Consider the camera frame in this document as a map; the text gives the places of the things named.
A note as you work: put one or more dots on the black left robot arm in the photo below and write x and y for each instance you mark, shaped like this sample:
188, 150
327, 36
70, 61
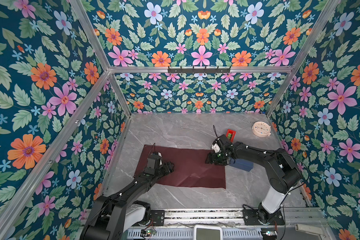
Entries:
111, 216

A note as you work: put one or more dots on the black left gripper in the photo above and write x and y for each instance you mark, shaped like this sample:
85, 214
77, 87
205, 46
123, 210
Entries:
168, 167

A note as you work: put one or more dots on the white screen device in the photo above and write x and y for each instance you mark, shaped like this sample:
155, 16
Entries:
207, 232

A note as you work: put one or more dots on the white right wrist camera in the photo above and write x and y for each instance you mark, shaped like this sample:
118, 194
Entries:
216, 148

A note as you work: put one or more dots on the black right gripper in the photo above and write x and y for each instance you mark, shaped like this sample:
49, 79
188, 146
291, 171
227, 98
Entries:
211, 159

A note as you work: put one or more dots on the blue gift box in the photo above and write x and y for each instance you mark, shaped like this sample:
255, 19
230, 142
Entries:
242, 164

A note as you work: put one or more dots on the black hook rail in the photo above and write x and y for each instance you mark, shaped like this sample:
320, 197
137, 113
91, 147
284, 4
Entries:
199, 70

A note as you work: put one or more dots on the white power strip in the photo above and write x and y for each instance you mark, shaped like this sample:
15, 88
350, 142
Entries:
312, 230

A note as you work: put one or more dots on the maroon wrapping paper sheet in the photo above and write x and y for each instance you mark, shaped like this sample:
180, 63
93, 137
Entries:
190, 168

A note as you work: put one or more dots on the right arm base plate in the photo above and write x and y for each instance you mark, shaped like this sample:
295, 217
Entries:
261, 217

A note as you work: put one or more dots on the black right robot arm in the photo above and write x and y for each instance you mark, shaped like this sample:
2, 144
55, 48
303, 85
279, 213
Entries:
282, 171

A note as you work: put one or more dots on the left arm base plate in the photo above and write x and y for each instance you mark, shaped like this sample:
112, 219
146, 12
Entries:
154, 218

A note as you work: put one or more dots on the red tape dispenser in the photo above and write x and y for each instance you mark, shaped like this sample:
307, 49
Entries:
230, 134

